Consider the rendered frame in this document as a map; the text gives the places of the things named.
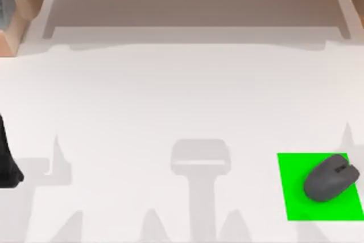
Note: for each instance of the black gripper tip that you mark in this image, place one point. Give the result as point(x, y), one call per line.
point(7, 166)

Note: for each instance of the green square mat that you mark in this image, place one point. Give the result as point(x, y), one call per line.
point(295, 197)

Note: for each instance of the grey computer mouse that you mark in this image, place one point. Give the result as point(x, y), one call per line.
point(330, 179)

